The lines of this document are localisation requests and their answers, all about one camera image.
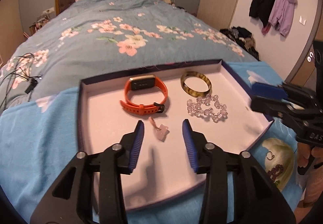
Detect purple bead bracelet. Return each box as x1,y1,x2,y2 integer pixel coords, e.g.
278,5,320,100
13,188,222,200
267,164,285,184

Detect clear crystal bead bracelet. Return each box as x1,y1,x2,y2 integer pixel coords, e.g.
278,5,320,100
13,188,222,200
186,94,228,123

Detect tortoiseshell bangle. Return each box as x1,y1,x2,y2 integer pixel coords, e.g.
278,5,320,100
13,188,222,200
180,71,212,97

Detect pink pendant charm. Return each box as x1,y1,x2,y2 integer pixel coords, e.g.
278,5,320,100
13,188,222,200
148,117,169,142

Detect orange smart watch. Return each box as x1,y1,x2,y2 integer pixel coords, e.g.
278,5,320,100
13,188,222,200
120,75,168,116

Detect pink sleeve forearm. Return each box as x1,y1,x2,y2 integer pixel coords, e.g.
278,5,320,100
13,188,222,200
294,167,322,223

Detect person's right hand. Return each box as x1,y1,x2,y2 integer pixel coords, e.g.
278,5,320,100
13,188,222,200
297,142,323,168

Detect pile of dark clothes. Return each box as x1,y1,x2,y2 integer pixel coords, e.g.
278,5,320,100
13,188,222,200
220,26,260,61

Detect navy tray white inside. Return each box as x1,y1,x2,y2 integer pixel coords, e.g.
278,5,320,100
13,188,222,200
77,60,273,211

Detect blue floral blanket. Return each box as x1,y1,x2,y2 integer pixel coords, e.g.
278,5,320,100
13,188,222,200
1,61,303,223

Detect purple jacket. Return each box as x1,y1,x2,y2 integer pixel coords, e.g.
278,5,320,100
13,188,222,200
262,0,297,37

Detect black jacket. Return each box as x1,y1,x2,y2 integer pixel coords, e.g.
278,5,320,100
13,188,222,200
249,0,275,27

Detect teal floral duvet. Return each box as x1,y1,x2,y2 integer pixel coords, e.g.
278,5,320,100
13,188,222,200
1,0,255,110

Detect wall light switch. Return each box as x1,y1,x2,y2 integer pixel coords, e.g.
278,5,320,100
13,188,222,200
299,16,307,26

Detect black cables on bed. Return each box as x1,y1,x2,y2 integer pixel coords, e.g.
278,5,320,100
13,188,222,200
0,52,42,111

